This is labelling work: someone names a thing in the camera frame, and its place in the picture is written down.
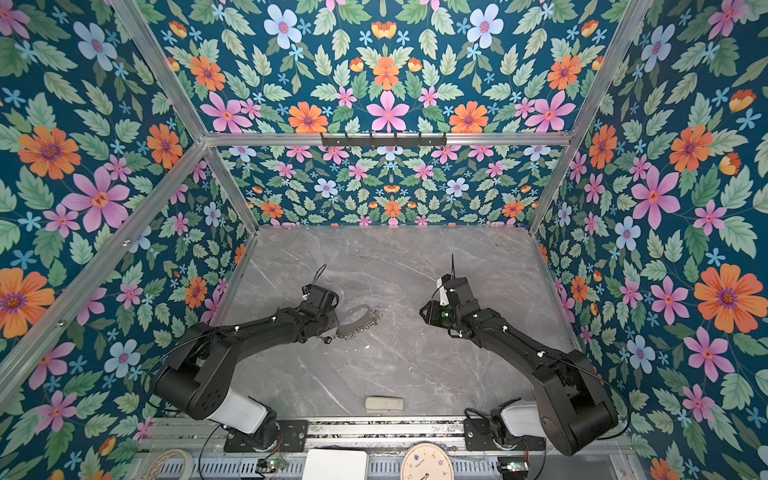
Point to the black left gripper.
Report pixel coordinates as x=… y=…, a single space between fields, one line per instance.
x=333 y=318

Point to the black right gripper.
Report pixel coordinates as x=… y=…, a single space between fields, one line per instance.
x=432 y=313

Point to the silver keys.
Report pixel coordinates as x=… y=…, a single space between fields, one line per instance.
x=357 y=320

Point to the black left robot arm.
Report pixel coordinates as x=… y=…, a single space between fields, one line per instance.
x=196 y=375

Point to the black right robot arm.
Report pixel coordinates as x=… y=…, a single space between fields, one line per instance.
x=571 y=406

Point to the small white block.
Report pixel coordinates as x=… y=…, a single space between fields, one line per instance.
x=384 y=404

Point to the white box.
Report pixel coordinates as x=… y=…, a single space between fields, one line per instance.
x=335 y=464

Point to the round analog clock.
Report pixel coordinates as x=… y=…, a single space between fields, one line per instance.
x=426 y=461

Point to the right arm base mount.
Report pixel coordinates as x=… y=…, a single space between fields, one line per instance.
x=487 y=431

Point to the aluminium front rail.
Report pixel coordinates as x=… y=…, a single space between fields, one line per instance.
x=377 y=434

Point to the black hook rail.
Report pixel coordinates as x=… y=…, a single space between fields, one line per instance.
x=370 y=140

